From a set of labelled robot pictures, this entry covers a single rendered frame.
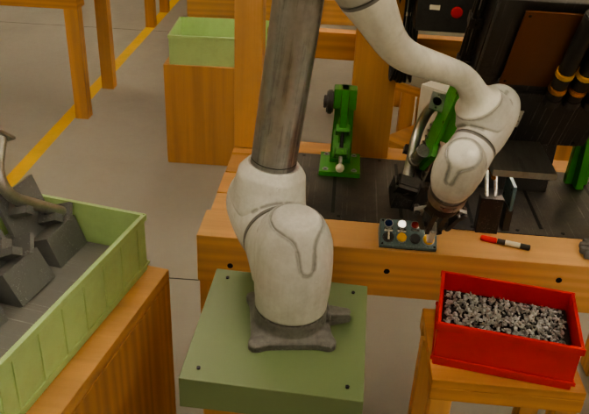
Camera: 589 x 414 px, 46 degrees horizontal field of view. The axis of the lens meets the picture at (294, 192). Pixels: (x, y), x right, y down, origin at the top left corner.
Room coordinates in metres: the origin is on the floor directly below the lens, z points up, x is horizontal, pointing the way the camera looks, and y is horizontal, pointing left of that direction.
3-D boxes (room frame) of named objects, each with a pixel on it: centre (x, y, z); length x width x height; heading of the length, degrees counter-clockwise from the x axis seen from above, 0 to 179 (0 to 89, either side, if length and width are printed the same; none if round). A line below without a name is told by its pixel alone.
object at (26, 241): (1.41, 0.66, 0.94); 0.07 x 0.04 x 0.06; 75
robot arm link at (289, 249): (1.18, 0.00, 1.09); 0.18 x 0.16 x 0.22; 20
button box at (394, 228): (1.58, -0.31, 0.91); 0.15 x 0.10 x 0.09; 87
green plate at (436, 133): (1.80, -0.44, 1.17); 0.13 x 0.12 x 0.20; 87
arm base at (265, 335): (1.18, -0.02, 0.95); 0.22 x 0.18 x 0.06; 96
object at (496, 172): (1.76, -0.59, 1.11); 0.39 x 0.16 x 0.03; 177
